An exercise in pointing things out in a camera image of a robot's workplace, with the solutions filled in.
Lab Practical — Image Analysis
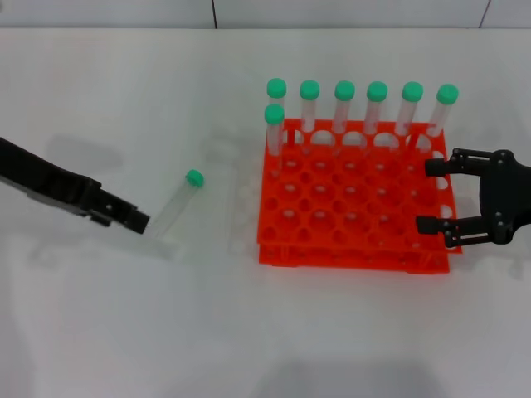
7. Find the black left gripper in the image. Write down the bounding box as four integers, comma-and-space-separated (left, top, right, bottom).
0, 136, 150, 236

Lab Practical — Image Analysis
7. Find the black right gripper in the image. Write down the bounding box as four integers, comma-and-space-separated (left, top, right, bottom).
416, 148, 531, 250

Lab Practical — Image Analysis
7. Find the clear test tube green cap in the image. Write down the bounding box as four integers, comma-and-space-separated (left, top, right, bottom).
334, 80, 356, 157
147, 168, 205, 245
264, 104, 285, 176
422, 84, 460, 140
299, 80, 321, 155
365, 80, 388, 154
266, 78, 288, 122
393, 80, 424, 153

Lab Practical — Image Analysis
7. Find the orange plastic test tube rack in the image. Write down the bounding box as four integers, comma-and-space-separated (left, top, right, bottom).
255, 118, 464, 274

